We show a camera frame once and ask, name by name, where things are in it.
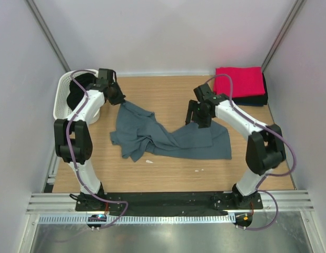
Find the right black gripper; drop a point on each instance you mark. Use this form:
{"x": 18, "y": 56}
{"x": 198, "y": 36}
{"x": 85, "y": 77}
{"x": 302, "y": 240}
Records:
{"x": 203, "y": 123}

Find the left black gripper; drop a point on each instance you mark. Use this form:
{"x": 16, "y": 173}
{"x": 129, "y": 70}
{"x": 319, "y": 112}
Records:
{"x": 120, "y": 98}

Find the blue-grey t shirt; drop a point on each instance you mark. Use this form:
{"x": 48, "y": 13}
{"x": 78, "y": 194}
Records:
{"x": 137, "y": 131}

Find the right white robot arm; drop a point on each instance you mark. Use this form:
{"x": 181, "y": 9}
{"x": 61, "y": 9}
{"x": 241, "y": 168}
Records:
{"x": 265, "y": 149}

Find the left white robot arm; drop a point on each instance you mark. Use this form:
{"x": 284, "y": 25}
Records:
{"x": 73, "y": 142}

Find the black t shirt in basket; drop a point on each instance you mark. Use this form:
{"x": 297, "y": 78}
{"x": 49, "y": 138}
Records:
{"x": 76, "y": 93}

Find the folded red t shirt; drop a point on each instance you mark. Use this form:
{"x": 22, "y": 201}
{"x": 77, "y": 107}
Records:
{"x": 247, "y": 81}

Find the white perforated plastic basket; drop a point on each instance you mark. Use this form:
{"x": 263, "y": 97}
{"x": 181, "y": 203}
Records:
{"x": 61, "y": 109}

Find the folded navy t shirt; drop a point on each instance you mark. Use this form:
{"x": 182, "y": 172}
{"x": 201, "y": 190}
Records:
{"x": 248, "y": 104}

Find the folded black t shirt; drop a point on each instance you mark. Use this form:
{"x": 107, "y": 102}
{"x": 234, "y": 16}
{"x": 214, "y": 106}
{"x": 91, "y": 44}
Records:
{"x": 257, "y": 99}

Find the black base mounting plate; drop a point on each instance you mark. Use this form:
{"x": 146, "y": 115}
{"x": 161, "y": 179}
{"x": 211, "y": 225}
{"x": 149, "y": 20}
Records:
{"x": 167, "y": 204}

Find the white slotted cable duct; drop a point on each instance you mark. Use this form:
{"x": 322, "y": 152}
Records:
{"x": 99, "y": 219}

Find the aluminium frame rail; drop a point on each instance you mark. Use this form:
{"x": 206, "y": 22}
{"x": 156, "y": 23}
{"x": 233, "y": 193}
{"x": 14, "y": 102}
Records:
{"x": 287, "y": 200}

